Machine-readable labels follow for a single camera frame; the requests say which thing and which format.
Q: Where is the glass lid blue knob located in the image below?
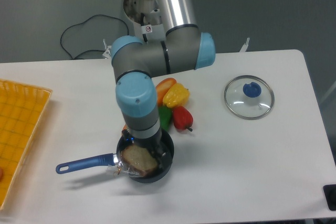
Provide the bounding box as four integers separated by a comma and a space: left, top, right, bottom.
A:
223, 75, 275, 120

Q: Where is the red bell pepper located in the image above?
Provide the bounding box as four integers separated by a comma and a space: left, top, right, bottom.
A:
172, 106, 193, 132

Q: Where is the yellow bell pepper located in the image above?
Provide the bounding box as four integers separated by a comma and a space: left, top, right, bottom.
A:
163, 83, 190, 109

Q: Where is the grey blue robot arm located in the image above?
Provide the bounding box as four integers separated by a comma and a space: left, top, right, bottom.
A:
111, 0, 215, 159

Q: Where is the yellow plastic basket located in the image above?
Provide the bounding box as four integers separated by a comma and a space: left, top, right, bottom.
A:
1, 79, 53, 210

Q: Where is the black cable on floor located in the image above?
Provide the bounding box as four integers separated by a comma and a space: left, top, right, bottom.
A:
60, 14, 129, 60

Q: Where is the green bell pepper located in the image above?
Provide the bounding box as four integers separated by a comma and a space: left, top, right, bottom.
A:
159, 106, 172, 131

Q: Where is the toast slice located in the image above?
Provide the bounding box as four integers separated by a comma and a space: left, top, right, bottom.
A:
106, 144, 159, 178

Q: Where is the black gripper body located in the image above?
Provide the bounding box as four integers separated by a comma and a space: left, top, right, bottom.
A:
122, 128, 167, 161

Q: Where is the black object table corner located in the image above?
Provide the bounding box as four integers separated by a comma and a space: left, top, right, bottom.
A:
323, 184, 336, 211

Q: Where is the orange baguette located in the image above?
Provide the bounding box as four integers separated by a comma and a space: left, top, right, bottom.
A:
155, 78, 177, 106

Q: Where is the black pot blue handle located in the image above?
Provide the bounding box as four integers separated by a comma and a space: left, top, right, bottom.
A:
56, 132, 174, 183

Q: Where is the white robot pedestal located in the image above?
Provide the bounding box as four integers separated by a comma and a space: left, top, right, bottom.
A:
102, 0, 169, 59

